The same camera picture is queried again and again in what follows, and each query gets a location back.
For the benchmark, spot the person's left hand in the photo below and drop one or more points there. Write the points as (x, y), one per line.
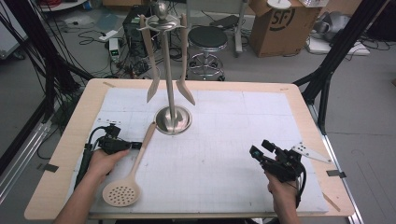
(104, 163)

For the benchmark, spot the white round table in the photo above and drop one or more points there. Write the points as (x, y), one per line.
(62, 6)

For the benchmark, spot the aluminium rail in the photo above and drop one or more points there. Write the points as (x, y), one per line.
(350, 202)
(18, 165)

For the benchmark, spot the black flat device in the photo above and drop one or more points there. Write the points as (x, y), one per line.
(224, 21)

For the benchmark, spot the metal utensil rack stand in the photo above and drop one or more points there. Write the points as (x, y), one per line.
(170, 87)

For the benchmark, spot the cardboard box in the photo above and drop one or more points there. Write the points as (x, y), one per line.
(280, 37)

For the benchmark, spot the grey bag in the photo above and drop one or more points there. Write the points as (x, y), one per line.
(334, 23)

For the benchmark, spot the black round stool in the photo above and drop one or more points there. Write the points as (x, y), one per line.
(207, 37)

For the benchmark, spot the black computer tower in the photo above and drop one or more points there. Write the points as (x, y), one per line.
(134, 37)

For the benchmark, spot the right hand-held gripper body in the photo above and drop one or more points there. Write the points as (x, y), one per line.
(285, 168)

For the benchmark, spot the white power strip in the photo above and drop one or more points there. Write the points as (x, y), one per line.
(107, 35)

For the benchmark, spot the person's right hand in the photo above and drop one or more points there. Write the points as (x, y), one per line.
(281, 193)

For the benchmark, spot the black tape strip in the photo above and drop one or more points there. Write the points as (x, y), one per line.
(49, 168)
(335, 173)

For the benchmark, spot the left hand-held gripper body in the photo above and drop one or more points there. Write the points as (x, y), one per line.
(113, 144)

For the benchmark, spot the grey metal post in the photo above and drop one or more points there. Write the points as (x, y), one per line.
(239, 37)

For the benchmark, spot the tan tape strip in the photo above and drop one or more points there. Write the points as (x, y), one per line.
(109, 84)
(331, 202)

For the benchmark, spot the white round plate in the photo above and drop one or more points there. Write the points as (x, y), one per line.
(278, 3)

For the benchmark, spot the white power adapter box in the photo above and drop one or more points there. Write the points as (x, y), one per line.
(114, 46)

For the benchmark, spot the beige perforated skimmer spoon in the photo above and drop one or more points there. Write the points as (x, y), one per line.
(121, 194)

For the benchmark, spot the white flat board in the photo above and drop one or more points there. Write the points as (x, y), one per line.
(317, 46)

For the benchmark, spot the beige slotted turner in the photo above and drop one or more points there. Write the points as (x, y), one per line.
(184, 46)

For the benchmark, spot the black metal frame stand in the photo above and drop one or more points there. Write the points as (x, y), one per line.
(42, 43)
(344, 40)

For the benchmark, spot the white foam mat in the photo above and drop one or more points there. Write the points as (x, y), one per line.
(218, 155)

